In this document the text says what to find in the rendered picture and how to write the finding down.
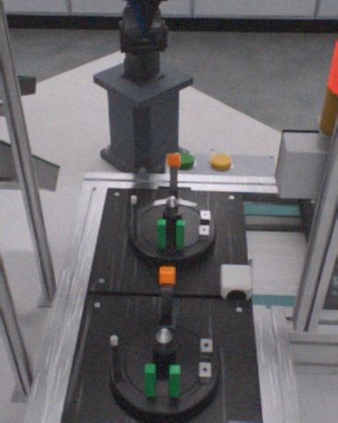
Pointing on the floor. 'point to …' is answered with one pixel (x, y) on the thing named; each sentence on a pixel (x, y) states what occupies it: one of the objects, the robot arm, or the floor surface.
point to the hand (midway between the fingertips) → (145, 14)
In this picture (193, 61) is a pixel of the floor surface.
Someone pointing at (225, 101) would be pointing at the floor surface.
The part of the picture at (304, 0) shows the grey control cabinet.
